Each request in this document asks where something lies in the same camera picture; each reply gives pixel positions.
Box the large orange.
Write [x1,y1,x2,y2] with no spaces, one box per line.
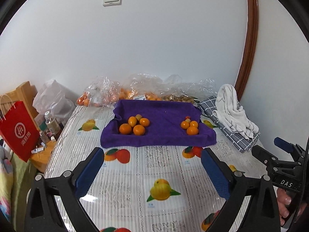
[186,126,199,136]

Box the oval kumquat orange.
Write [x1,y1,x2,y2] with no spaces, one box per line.
[190,120,199,128]

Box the small orange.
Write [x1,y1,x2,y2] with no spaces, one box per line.
[180,120,190,130]

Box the round mandarin orange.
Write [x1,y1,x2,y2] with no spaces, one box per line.
[133,125,146,136]

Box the small mandarin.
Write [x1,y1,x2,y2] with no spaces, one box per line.
[139,117,150,127]

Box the person's right hand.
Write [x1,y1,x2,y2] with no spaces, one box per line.
[276,187,307,226]

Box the white striped towel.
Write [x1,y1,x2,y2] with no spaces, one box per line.
[212,84,259,140]

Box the clear plastic bottle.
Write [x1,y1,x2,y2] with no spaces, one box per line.
[45,111,61,135]

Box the red paper gift bag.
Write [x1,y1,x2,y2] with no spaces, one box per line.
[1,101,40,162]

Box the grey checked cloth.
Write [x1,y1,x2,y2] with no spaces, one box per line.
[197,95,261,153]

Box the mandarin on towel left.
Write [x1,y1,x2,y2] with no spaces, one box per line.
[119,123,132,135]

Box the white plastic bag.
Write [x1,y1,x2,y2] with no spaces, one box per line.
[32,80,76,125]

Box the purple towel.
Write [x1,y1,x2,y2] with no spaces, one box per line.
[100,100,217,148]

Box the oval kumquat on towel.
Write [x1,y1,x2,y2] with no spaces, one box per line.
[128,116,137,128]

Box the wooden chair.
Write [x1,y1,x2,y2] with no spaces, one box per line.
[1,81,38,119]

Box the tan longan on towel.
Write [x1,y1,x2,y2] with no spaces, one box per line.
[135,114,142,121]

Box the clear bag of oranges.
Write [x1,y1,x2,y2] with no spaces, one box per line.
[76,73,163,107]

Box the clear bag of longans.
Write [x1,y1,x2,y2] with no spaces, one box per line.
[159,74,217,101]

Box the brown wooden door frame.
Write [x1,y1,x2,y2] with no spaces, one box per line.
[235,0,259,101]

